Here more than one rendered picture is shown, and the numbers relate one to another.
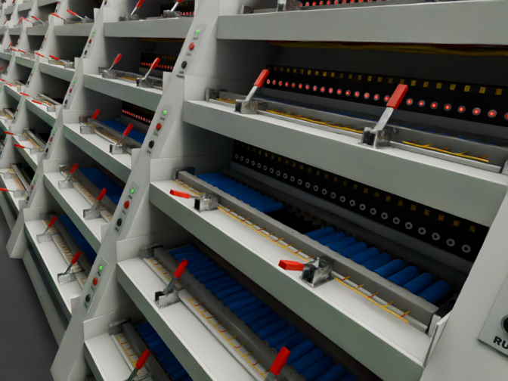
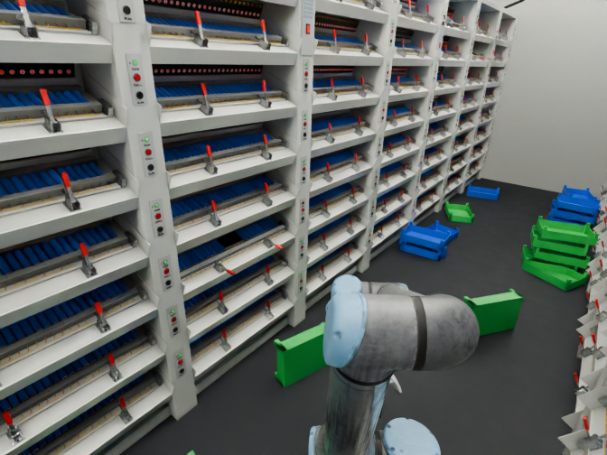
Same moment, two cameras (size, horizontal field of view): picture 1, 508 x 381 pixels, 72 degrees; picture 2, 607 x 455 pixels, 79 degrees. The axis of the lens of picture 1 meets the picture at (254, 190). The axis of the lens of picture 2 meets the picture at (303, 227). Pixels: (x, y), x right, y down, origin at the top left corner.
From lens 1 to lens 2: 152 cm
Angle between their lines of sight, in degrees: 95
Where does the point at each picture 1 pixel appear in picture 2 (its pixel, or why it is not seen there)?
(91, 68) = not seen: outside the picture
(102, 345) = (198, 366)
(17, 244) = not seen: outside the picture
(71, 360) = (191, 392)
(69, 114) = not seen: outside the picture
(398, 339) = (287, 236)
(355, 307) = (278, 240)
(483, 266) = (296, 213)
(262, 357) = (254, 277)
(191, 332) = (240, 300)
